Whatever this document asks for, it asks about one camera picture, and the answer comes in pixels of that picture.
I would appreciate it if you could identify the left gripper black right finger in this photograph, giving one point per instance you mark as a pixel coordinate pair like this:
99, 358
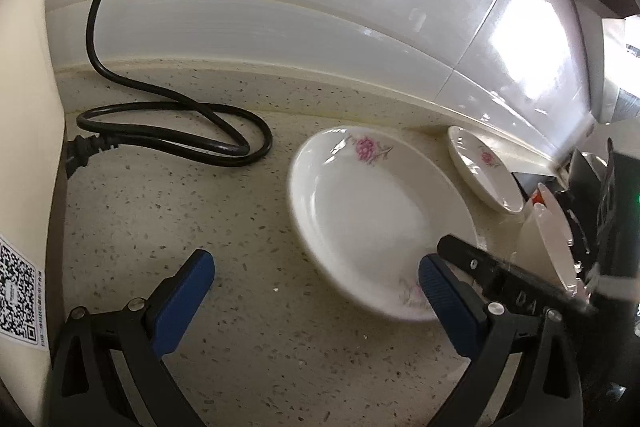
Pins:
545, 389

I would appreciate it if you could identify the red and white bowl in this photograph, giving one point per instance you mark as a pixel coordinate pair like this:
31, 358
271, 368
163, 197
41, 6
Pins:
542, 195

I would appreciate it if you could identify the cream kitchen appliance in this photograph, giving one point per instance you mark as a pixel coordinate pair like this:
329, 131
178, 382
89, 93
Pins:
32, 134

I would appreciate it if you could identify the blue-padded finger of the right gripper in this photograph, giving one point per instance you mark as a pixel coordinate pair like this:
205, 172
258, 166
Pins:
520, 291

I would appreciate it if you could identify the large floral white plate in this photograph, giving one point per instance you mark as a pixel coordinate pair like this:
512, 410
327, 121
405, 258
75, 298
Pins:
367, 208

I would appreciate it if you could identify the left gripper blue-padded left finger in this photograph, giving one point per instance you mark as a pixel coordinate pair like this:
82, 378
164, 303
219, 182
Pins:
86, 389

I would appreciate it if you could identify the white footed bowl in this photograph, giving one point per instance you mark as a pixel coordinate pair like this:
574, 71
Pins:
542, 249

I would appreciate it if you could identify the small floral white dish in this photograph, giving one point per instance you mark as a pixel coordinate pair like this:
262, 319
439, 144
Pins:
484, 172

